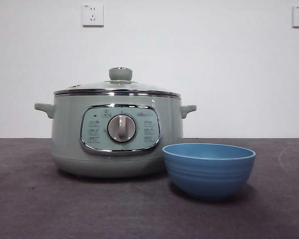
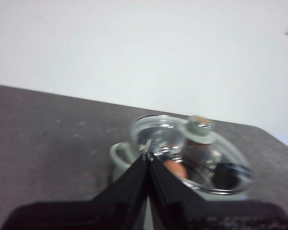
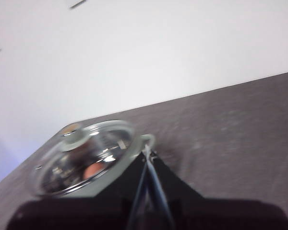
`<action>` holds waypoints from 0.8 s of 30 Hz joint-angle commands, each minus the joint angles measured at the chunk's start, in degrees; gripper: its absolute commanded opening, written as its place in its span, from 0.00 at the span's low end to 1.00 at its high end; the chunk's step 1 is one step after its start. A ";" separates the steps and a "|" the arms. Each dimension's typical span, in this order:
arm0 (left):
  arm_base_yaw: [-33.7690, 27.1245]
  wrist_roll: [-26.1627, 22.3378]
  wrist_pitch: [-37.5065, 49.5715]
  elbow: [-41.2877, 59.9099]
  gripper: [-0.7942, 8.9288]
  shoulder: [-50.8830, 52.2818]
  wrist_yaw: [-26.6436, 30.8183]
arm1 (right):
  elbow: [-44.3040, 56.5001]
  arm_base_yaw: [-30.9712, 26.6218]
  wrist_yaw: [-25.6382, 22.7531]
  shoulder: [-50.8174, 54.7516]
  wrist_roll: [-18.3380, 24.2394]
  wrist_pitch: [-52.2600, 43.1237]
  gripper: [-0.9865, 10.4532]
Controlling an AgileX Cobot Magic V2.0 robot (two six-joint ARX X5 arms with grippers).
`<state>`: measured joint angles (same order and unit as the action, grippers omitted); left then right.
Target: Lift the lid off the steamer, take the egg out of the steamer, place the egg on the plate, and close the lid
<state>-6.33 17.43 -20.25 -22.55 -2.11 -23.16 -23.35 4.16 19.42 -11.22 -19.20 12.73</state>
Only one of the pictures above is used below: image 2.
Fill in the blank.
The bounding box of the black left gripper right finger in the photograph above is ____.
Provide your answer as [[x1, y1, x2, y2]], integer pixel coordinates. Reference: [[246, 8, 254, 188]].
[[147, 155, 288, 230]]

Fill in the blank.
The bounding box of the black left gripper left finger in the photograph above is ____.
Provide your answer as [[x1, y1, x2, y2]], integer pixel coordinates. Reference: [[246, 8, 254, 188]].
[[1, 155, 149, 230]]

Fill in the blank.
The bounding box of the brown egg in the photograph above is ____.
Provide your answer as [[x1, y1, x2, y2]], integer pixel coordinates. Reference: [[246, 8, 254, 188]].
[[163, 159, 188, 179]]

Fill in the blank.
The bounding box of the glass lid with green knob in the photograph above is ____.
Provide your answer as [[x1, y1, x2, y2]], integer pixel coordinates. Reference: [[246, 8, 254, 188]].
[[130, 114, 255, 196]]

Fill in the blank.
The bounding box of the pale green electric steamer pot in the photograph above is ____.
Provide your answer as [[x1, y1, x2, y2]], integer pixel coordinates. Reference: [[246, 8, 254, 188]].
[[109, 142, 252, 230]]

